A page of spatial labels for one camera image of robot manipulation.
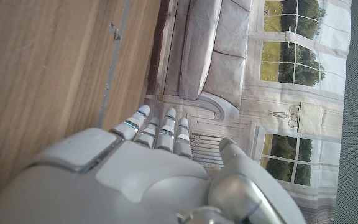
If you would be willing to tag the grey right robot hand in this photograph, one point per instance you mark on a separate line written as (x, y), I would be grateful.
(141, 180)

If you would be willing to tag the printed living room backdrop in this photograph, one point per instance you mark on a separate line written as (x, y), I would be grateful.
(222, 62)

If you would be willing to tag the grey perforated panel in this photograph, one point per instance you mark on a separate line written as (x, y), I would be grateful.
(356, 155)

